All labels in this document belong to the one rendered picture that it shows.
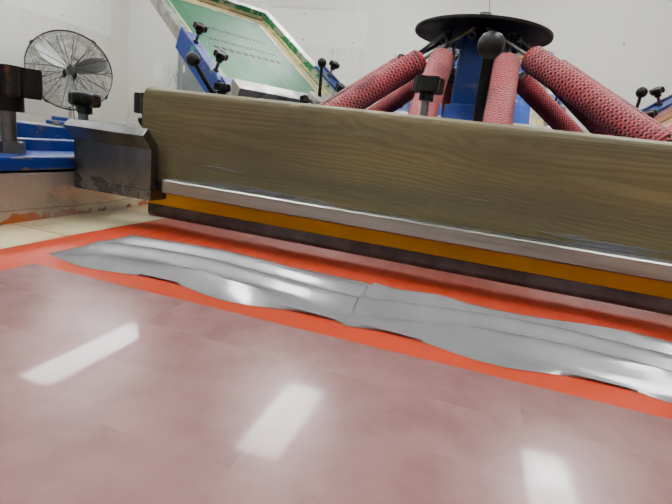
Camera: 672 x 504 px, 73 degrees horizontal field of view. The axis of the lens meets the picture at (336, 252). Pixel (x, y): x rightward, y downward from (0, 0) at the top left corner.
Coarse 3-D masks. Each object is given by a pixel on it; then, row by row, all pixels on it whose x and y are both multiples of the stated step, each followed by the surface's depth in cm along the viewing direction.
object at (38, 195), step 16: (0, 176) 30; (16, 176) 31; (32, 176) 33; (48, 176) 34; (64, 176) 35; (0, 192) 31; (16, 192) 32; (32, 192) 33; (48, 192) 34; (64, 192) 35; (80, 192) 37; (96, 192) 38; (0, 208) 31; (16, 208) 32; (32, 208) 33; (48, 208) 34; (64, 208) 36; (80, 208) 37; (96, 208) 39; (112, 208) 40; (0, 224) 31
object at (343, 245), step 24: (168, 216) 37; (192, 216) 36; (216, 216) 35; (288, 240) 34; (312, 240) 34; (336, 240) 33; (408, 264) 32; (432, 264) 31; (456, 264) 31; (480, 264) 30; (552, 288) 29; (576, 288) 29; (600, 288) 28
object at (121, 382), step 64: (0, 256) 25; (256, 256) 31; (320, 256) 33; (0, 320) 18; (64, 320) 18; (128, 320) 19; (192, 320) 20; (256, 320) 21; (320, 320) 22; (0, 384) 14; (64, 384) 14; (128, 384) 15; (192, 384) 15; (256, 384) 16; (0, 448) 11; (64, 448) 12; (128, 448) 12; (192, 448) 12
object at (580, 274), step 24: (240, 216) 35; (264, 216) 34; (288, 216) 34; (360, 240) 32; (384, 240) 32; (408, 240) 31; (504, 264) 30; (528, 264) 29; (552, 264) 29; (624, 288) 28; (648, 288) 28
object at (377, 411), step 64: (576, 320) 26; (640, 320) 28; (320, 384) 16; (384, 384) 17; (448, 384) 17; (512, 384) 18; (576, 384) 18; (256, 448) 12; (320, 448) 13; (384, 448) 13; (448, 448) 13; (512, 448) 14; (576, 448) 14; (640, 448) 15
